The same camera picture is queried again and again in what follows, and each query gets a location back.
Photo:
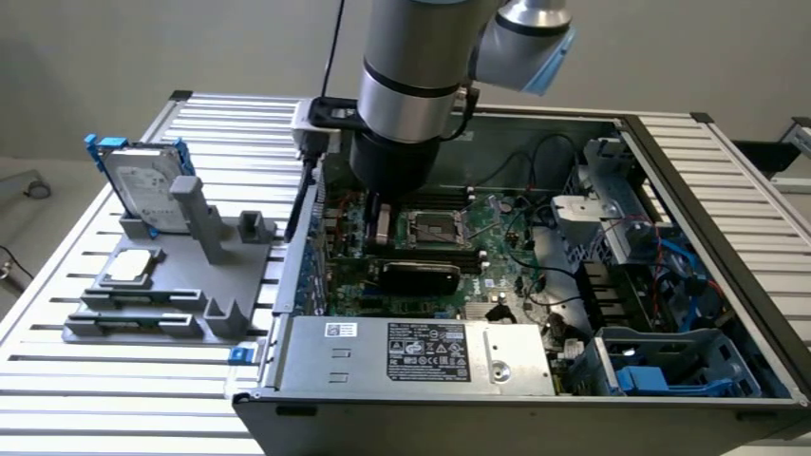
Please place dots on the hard disk with blue bracket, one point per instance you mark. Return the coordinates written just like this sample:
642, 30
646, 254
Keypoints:
143, 183

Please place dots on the silver CPU socket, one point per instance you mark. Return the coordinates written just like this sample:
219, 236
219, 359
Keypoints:
438, 229

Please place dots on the blue disk bay latch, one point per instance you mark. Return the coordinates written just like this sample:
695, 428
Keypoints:
640, 380

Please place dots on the silver chipset heatsink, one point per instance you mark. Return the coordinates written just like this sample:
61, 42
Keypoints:
487, 313

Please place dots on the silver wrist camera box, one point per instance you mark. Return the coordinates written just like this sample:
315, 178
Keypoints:
311, 135

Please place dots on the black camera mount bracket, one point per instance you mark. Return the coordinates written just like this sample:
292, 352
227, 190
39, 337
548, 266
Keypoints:
336, 114

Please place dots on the silver power supply unit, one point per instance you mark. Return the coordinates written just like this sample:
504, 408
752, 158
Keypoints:
362, 361

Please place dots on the black table corner bracket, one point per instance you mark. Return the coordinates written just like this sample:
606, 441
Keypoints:
763, 157

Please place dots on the grey metal drive cage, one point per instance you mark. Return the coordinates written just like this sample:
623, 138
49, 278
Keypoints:
602, 209

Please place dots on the black open PC case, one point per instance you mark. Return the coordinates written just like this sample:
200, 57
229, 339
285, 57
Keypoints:
443, 427

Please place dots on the grey parts rack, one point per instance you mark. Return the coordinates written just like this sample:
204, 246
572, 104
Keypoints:
184, 285

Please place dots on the silver CPU chip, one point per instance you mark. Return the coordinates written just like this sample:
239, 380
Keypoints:
132, 265

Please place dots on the grey caster wheel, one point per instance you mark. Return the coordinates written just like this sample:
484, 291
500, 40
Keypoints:
36, 187

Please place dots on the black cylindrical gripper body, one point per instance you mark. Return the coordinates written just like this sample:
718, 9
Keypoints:
392, 164

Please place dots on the grey disk bay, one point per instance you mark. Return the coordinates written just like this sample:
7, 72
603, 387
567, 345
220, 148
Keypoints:
691, 351

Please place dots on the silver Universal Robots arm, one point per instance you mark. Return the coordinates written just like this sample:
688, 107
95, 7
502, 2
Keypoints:
406, 57

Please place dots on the aluminium frame with blue part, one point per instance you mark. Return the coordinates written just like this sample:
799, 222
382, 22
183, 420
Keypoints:
799, 138

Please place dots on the black RAM slots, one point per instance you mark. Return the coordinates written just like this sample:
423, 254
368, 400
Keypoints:
470, 262
451, 194

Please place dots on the green motherboard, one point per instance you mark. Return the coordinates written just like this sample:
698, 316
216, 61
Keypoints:
500, 266

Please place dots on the small blue clip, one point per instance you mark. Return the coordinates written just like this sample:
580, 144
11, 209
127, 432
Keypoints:
240, 354

